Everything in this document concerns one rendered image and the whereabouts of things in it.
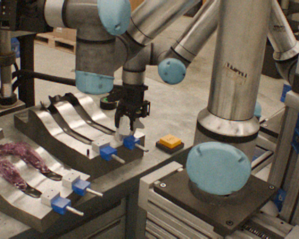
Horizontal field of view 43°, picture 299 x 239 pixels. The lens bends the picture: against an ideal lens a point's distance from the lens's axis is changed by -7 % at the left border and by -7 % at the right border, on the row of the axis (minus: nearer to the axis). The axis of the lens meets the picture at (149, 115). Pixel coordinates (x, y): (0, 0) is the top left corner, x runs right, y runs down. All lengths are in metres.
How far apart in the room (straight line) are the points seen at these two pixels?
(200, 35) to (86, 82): 0.46
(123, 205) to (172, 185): 0.62
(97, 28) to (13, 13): 0.18
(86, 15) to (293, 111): 0.56
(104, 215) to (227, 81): 0.94
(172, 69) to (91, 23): 0.45
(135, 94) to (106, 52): 0.58
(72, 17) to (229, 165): 0.38
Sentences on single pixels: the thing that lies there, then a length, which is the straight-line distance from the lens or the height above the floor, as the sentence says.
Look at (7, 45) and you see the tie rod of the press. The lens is 1.87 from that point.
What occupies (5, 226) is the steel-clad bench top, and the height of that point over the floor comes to 0.80.
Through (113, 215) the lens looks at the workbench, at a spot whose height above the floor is 0.60.
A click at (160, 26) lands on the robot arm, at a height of 1.40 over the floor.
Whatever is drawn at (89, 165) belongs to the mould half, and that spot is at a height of 0.86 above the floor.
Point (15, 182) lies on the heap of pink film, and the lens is 1.23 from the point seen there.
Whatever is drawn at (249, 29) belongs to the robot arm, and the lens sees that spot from 0.64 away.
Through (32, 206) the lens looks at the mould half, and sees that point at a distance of 1.17.
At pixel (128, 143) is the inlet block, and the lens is 1.39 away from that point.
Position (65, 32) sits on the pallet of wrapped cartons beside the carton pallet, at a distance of 5.53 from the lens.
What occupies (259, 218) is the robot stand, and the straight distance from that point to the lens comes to 0.99.
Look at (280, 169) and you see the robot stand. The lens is 1.08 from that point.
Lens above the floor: 1.58
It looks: 25 degrees down
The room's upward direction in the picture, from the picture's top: 5 degrees clockwise
